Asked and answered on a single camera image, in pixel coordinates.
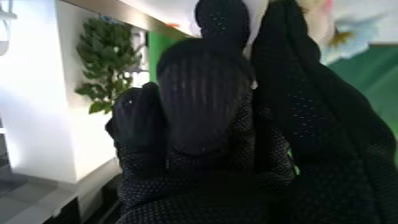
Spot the white sheet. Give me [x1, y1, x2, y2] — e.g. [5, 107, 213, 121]
[121, 0, 398, 46]

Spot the green leafy plant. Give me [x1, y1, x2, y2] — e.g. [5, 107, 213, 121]
[73, 16, 147, 115]

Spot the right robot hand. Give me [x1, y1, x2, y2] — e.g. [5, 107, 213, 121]
[105, 0, 398, 224]

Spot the pale blue flower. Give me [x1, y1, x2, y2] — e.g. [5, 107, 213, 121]
[322, 14, 380, 66]

